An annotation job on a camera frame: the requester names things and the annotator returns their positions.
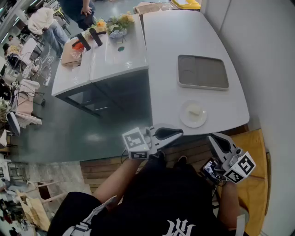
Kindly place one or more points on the flat cardboard box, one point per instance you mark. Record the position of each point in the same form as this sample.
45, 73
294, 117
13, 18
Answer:
152, 7

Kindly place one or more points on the orange object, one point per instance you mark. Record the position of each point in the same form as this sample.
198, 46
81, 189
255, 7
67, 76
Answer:
78, 45

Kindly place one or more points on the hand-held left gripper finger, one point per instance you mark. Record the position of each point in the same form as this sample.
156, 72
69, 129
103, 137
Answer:
169, 142
169, 126

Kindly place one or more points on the brown cardboard box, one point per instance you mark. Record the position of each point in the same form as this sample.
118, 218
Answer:
70, 57

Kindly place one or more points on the person's black trousers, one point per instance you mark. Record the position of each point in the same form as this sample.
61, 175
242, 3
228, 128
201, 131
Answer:
170, 179

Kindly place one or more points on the wooden stool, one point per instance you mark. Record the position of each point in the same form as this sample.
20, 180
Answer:
46, 191

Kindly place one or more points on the round green sticker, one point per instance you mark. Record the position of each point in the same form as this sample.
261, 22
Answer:
121, 48

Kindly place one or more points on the yellow flower bouquet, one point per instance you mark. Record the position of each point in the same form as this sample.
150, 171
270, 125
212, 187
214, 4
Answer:
122, 21

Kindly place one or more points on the pale food piece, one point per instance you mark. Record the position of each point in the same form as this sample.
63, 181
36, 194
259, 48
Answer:
194, 111

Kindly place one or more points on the grey rectangular tray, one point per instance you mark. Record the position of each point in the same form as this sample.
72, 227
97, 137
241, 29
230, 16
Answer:
202, 72

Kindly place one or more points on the small round white plate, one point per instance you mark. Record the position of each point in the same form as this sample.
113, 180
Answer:
196, 122

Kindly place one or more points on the person's left forearm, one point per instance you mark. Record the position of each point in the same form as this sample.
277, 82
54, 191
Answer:
115, 182

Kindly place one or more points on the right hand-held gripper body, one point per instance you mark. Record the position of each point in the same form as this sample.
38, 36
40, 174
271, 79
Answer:
239, 167

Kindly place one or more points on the white table with dark frame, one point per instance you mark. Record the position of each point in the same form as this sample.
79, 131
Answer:
71, 76
117, 62

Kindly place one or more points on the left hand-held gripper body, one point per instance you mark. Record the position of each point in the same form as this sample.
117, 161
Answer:
136, 143

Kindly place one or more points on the small display device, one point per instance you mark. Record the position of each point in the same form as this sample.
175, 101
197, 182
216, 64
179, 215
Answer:
210, 170

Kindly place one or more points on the orange flower bouquet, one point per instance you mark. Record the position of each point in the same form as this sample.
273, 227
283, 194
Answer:
101, 25

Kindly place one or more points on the grey office chair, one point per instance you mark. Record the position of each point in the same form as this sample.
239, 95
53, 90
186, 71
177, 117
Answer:
13, 123

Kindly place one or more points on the person's black shoe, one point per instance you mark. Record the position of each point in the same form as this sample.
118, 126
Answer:
159, 155
182, 161

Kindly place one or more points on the person's right forearm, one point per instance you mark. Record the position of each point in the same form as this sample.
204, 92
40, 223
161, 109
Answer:
228, 202

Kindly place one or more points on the yellow bin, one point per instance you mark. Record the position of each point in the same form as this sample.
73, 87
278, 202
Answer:
186, 4

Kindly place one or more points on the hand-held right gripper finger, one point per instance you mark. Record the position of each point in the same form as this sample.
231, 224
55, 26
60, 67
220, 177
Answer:
214, 147
229, 141

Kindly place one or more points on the person's black t-shirt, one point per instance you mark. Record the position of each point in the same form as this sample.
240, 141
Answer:
143, 219

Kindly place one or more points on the white power strip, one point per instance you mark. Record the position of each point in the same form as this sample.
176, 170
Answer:
47, 81

